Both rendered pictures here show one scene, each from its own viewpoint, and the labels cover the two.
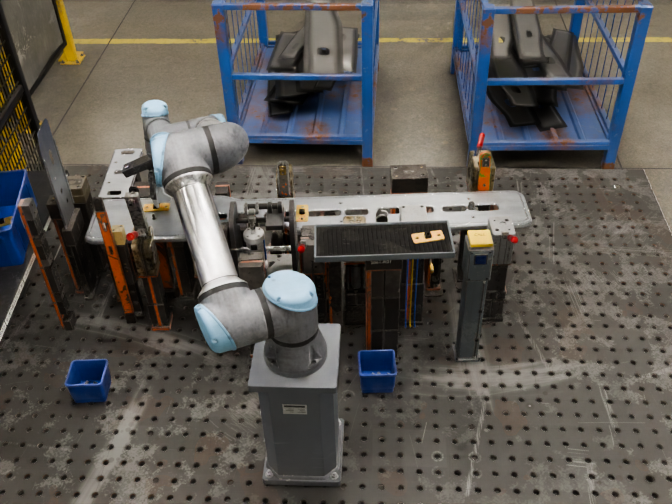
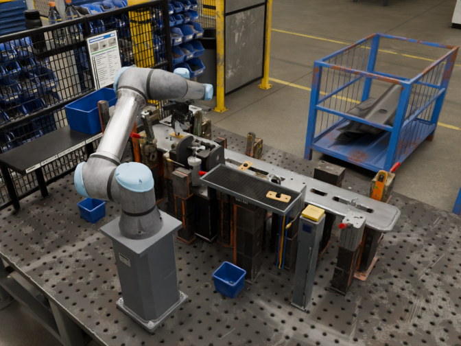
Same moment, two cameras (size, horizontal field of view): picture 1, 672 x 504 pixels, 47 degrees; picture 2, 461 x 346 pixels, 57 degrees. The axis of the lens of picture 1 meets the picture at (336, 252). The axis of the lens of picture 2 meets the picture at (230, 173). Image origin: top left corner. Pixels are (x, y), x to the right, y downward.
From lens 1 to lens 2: 1.03 m
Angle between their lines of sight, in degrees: 29
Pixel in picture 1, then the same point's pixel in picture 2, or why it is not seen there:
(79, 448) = (61, 238)
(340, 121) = (377, 156)
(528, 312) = (369, 301)
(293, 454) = (128, 294)
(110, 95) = (269, 107)
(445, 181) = not seen: hidden behind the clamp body
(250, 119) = (325, 139)
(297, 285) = (136, 173)
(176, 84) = (305, 112)
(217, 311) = (85, 167)
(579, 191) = not seen: outside the picture
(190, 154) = (134, 79)
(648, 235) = not seen: outside the picture
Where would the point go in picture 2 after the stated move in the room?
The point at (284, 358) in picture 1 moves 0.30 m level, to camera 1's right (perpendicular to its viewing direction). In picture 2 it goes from (122, 220) to (191, 255)
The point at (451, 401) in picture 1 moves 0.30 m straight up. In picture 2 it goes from (263, 325) to (266, 268)
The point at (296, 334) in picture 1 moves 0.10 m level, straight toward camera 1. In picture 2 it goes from (127, 205) to (105, 222)
